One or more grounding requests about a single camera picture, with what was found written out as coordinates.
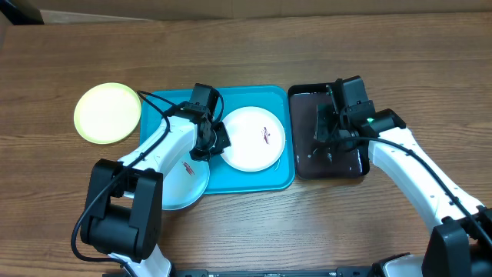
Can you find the light blue plate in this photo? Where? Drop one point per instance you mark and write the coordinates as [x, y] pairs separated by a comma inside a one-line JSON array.
[[185, 184]]

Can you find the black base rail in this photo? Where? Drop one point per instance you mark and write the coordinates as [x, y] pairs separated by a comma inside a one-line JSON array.
[[351, 271]]

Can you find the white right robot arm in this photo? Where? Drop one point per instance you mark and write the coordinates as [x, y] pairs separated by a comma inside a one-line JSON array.
[[459, 224]]

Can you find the white plate with red stain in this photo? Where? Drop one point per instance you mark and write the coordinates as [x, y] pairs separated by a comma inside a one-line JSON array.
[[257, 139]]

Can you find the yellow plate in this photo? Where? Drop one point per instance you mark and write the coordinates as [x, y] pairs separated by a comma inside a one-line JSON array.
[[107, 113]]

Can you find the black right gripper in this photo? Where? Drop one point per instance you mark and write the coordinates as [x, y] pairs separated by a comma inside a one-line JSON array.
[[325, 125]]

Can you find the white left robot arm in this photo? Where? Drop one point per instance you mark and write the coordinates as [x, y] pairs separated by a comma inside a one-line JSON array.
[[122, 215]]

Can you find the black rectangular tray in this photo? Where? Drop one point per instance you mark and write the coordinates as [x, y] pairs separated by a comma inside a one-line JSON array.
[[312, 120]]

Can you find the teal plastic tray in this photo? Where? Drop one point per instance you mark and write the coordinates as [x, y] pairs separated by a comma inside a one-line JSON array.
[[225, 179]]

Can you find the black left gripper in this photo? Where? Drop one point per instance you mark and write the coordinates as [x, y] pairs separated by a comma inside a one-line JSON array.
[[223, 142]]

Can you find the brown cardboard backdrop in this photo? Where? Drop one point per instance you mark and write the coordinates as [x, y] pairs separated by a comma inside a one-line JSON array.
[[116, 10]]

